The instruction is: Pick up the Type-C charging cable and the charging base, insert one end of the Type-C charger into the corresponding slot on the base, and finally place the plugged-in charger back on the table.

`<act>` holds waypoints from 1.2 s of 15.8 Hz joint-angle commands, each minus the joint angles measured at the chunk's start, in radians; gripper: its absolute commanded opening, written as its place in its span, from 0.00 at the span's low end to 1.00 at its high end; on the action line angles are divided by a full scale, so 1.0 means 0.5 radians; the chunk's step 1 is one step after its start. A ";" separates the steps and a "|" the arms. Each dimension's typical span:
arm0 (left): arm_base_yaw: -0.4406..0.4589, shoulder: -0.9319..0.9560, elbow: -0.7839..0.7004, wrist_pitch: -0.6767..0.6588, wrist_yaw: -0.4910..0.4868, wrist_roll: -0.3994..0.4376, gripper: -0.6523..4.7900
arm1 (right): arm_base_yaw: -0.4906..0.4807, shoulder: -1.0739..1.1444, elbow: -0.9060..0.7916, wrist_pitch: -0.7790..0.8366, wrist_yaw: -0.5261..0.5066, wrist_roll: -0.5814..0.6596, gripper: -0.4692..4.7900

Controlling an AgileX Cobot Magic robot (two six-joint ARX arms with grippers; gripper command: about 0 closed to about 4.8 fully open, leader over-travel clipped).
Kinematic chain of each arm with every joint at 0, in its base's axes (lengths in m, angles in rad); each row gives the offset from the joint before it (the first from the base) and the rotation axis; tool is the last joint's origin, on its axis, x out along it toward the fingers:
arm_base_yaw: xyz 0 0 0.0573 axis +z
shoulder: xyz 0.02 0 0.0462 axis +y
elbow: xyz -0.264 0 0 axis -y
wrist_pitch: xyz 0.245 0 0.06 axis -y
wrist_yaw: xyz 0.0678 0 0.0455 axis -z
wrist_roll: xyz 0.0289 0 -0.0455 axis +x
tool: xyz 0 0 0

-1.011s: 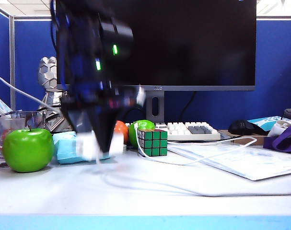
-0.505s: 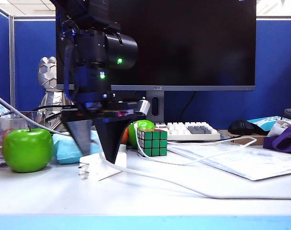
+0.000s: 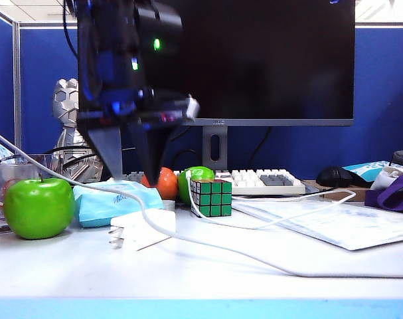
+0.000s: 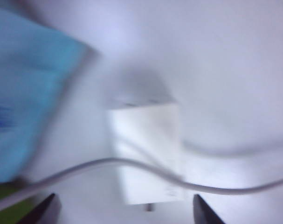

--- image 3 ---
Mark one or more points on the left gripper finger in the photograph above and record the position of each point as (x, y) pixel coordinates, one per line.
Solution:
(108, 149)
(151, 153)

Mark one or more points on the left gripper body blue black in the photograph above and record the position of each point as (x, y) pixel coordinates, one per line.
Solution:
(131, 109)

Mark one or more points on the white charging base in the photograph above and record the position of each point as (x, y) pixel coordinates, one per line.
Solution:
(131, 236)

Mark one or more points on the orange fruit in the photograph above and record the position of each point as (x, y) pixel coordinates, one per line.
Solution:
(168, 186)

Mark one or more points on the small white tape roll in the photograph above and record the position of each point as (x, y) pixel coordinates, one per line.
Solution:
(169, 204)

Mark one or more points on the small green round fruit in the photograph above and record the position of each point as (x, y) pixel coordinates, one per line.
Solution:
(202, 173)

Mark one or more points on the light blue tissue pack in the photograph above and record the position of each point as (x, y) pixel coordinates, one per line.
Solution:
(101, 206)

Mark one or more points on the silver faceted figurine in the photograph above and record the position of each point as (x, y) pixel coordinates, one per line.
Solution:
(63, 99)

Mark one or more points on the Rubik's cube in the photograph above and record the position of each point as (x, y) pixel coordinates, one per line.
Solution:
(211, 199)

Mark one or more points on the large green apple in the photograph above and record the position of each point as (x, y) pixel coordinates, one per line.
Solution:
(38, 209)

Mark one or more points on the white and grey keyboard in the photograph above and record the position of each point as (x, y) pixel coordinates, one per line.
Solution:
(247, 179)

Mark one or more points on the brown round object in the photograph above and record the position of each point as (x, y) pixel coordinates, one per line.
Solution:
(8, 169)

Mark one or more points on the black computer monitor with stand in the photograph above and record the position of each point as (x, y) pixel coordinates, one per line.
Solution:
(254, 60)

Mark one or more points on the black computer mouse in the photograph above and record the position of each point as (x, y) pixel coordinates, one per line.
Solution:
(334, 176)

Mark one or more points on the brown cardboard piece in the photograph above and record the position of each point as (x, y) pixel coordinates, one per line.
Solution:
(340, 194)

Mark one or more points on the document in clear sleeve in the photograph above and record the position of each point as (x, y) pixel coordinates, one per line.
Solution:
(337, 222)

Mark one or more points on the blue and white packet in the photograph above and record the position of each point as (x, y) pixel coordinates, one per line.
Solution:
(367, 167)

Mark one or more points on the white crumpled bag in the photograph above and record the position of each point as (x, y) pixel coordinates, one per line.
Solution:
(387, 177)

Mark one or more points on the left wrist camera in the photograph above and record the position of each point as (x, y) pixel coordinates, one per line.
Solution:
(193, 108)

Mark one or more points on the grey partition post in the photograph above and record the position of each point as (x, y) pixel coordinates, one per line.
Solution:
(17, 83)

